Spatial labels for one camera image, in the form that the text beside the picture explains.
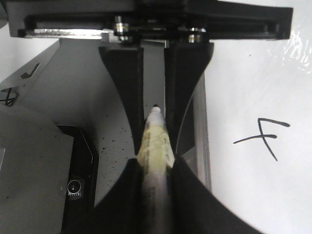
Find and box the white whiteboard with aluminium frame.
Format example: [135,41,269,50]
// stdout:
[0,7,312,234]

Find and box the black camera device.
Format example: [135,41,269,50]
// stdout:
[58,125,98,232]

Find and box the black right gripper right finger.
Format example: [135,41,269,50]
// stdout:
[167,155,264,234]

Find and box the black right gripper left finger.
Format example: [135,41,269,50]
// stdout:
[60,157,147,234]

